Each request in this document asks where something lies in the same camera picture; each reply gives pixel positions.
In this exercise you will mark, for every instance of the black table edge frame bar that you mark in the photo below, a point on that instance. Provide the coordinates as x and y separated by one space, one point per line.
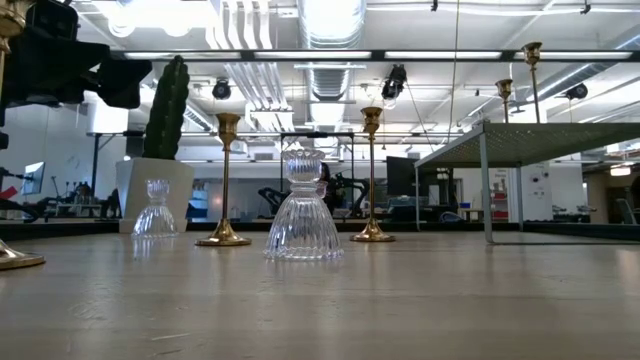
75 229

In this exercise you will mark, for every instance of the clear ribbed glass candle holder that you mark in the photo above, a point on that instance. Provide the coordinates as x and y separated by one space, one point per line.
302 225
156 220

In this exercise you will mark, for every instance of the black overhead frame bar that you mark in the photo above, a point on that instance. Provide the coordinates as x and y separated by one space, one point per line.
377 55

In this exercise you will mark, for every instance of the black background monitor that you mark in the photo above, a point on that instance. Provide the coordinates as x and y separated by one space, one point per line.
400 175

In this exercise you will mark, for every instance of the white hexagonal plant pot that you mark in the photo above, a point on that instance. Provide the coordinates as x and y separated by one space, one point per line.
135 195

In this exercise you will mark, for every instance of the black ceiling spotlight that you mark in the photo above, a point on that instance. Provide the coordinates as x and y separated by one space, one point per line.
395 82
221 90
577 91

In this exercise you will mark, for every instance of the background computer monitor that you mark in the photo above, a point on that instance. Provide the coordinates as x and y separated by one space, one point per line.
34 177

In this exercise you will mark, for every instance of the silver ventilation duct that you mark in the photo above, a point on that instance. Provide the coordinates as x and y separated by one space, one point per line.
330 50

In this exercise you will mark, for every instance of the gold metal candlestick holder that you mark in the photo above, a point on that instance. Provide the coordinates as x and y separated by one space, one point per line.
504 89
532 52
223 237
372 234

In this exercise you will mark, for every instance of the green perforated metal shelf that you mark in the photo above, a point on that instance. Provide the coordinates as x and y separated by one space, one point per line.
540 142

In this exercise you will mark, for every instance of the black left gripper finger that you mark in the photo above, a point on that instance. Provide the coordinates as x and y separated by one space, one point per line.
125 82
50 72

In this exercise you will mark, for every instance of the green cactus plant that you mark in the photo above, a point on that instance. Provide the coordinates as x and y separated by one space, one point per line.
167 115

